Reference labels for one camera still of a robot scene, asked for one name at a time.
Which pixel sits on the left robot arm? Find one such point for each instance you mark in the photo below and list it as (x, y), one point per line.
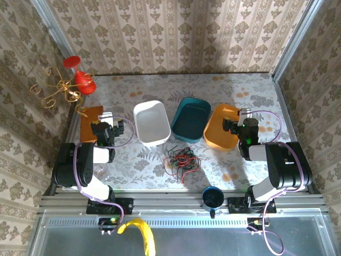
(80, 165)

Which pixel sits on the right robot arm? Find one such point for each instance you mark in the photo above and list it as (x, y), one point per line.
(287, 165)

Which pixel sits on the orange plastic bin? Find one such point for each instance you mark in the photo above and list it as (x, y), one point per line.
(217, 133)

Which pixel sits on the orange wooden block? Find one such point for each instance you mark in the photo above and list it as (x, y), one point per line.
(89, 128)

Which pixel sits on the white plastic bin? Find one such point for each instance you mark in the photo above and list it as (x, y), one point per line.
(152, 125)

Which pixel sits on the teal plastic bin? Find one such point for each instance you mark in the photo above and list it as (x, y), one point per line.
(190, 120)

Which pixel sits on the clear plastic cup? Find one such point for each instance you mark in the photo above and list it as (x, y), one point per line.
(102, 173)

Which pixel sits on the red plastic goblet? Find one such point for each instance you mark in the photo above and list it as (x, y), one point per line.
(84, 81)

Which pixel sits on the blue mug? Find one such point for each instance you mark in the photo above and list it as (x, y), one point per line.
(212, 198)

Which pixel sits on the small black controller box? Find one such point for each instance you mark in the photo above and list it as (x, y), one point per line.
(257, 222)
(108, 224)

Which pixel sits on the yellow banana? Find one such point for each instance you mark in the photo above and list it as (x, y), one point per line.
(147, 234)

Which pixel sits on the grey vented metal tray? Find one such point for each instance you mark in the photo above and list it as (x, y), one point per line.
(213, 240)

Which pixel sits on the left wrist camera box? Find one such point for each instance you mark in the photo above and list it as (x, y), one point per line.
(105, 116)

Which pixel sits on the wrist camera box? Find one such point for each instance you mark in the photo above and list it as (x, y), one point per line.
(105, 116)
(243, 112)

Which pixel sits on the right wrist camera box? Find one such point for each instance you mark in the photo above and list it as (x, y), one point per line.
(243, 112)

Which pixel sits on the aluminium table side rail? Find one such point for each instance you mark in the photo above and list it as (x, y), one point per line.
(290, 117)
(73, 125)

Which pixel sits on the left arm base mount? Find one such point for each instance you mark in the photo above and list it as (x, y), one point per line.
(125, 206)

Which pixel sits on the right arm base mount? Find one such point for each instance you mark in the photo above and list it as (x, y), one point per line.
(237, 206)

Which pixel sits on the long aluminium frame rail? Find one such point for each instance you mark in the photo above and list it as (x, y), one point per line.
(165, 200)

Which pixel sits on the aluminium frame post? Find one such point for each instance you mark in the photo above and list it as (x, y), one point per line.
(53, 26)
(295, 37)

